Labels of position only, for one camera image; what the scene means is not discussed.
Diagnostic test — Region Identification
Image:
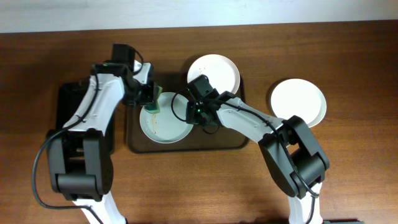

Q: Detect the black rectangular tray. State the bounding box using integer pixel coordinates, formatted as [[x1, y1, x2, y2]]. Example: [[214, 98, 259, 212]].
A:
[[55, 78, 115, 154]]

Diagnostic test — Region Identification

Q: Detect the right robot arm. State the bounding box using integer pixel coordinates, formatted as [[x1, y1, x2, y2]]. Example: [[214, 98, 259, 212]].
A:
[[186, 75, 330, 223]]

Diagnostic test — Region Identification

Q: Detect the white plate top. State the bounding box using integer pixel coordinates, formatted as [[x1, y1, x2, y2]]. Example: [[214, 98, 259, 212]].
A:
[[187, 54, 241, 93]]

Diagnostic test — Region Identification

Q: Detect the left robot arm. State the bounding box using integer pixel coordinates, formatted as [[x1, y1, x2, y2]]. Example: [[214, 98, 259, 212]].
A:
[[40, 44, 162, 223]]

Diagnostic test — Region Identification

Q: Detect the pale blue plate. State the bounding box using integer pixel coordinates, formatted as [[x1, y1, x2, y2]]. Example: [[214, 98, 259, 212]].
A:
[[139, 92, 193, 144]]

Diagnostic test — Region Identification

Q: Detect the green yellow scrub sponge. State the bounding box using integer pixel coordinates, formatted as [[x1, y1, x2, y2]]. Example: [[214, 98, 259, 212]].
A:
[[143, 86, 162, 114]]

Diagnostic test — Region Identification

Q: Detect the brown plastic serving tray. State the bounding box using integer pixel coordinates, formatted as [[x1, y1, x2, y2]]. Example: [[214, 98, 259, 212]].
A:
[[125, 72, 249, 154]]

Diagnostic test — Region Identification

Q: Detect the white plate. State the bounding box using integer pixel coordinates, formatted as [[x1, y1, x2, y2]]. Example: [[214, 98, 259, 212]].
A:
[[269, 78, 327, 128], [187, 54, 241, 93]]

